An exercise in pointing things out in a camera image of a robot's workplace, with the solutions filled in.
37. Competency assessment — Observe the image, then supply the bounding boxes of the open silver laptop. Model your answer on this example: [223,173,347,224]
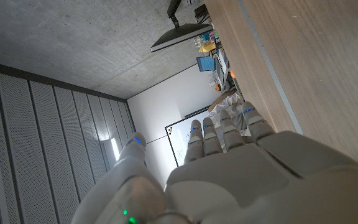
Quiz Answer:
[196,56,216,72]

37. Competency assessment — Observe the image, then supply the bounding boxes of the ceiling light strip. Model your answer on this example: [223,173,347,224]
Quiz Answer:
[110,138,121,162]

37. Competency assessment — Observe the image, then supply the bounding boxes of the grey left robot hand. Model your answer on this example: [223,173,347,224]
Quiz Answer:
[71,101,358,224]

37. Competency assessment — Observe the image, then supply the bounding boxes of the black computer monitor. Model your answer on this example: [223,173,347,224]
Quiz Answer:
[150,23,213,53]

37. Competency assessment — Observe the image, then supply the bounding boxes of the yellow bottle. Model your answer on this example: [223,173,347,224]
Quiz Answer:
[198,42,217,54]

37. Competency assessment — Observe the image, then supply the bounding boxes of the black monitor stand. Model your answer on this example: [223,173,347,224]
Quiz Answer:
[166,0,183,29]

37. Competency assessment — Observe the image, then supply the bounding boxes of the black framed whiteboard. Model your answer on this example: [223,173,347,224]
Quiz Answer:
[164,107,211,167]

